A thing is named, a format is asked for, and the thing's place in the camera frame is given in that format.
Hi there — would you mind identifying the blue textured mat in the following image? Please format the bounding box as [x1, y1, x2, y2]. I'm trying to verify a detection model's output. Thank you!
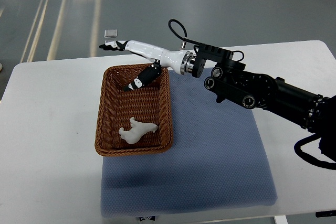
[101, 71, 277, 218]

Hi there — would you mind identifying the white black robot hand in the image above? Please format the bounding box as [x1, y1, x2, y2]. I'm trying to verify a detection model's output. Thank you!
[99, 40, 195, 92]

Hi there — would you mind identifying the brown wicker basket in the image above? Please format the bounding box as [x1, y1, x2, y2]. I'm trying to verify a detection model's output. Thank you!
[95, 64, 173, 156]

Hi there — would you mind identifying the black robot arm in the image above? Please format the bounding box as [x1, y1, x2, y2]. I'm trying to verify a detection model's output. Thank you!
[173, 32, 335, 170]

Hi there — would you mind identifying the upper clear floor tile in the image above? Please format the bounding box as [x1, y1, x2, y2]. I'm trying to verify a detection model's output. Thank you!
[104, 29, 118, 38]

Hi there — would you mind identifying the white toy polar bear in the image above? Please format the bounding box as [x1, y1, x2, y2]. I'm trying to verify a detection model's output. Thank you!
[118, 117, 159, 144]

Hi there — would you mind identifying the black table control panel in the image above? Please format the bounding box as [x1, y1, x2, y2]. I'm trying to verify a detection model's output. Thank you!
[315, 210, 336, 218]

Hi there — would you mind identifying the black mat label tag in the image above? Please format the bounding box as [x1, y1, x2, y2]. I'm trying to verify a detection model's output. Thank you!
[139, 216, 155, 221]

